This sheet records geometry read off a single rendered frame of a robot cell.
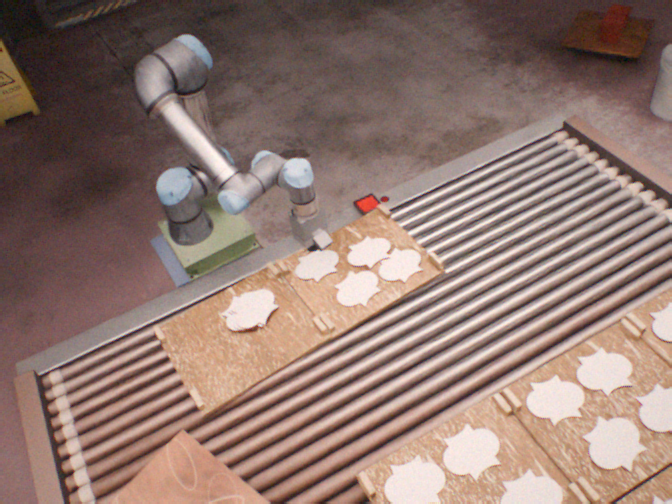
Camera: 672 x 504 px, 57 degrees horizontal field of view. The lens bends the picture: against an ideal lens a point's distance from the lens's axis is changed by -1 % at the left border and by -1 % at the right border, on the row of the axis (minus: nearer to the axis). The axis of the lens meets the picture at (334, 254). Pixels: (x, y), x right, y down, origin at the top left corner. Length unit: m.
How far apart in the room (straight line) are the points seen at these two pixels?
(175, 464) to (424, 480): 0.58
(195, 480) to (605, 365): 1.05
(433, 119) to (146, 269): 1.98
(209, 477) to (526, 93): 3.38
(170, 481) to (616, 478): 1.02
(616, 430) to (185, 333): 1.18
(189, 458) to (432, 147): 2.71
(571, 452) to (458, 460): 0.27
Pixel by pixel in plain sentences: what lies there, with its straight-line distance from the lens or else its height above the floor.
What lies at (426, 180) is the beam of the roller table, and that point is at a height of 0.92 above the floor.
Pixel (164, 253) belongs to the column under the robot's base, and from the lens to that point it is 2.23.
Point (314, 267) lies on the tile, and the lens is 1.93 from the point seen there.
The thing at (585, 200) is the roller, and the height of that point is 0.92.
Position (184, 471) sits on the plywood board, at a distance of 1.55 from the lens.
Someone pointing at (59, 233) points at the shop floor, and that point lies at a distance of 3.94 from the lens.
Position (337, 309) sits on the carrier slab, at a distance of 1.82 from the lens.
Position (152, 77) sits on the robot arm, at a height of 1.56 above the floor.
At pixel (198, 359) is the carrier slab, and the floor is 0.94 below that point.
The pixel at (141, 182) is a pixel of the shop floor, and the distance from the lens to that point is 4.04.
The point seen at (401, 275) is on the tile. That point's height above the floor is 0.94.
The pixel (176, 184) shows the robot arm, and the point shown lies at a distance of 1.99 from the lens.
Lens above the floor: 2.38
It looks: 47 degrees down
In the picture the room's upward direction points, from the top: 10 degrees counter-clockwise
